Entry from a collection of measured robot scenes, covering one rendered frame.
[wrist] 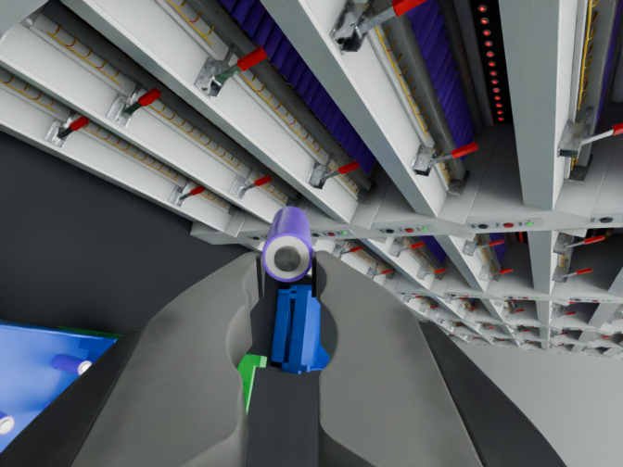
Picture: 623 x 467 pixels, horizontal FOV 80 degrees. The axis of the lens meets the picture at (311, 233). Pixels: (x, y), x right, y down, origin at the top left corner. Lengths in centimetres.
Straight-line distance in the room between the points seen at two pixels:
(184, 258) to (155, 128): 52
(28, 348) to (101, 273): 43
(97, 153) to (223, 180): 24
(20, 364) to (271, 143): 43
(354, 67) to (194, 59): 19
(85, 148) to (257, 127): 38
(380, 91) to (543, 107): 18
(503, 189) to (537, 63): 36
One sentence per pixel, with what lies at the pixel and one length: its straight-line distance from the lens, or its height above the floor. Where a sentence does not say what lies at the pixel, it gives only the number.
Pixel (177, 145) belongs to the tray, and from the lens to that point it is 71.
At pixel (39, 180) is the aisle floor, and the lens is 95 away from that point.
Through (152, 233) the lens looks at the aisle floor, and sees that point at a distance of 106.
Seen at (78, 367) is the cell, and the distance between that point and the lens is 55.
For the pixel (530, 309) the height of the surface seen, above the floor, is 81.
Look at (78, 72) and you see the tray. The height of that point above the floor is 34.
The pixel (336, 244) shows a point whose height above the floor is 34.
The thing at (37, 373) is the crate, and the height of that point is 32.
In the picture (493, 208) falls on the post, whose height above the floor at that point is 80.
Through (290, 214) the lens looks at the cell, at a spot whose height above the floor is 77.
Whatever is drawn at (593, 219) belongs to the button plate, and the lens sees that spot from 79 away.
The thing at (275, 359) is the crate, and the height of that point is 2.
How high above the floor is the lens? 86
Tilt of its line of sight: 31 degrees down
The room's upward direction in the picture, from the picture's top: 87 degrees clockwise
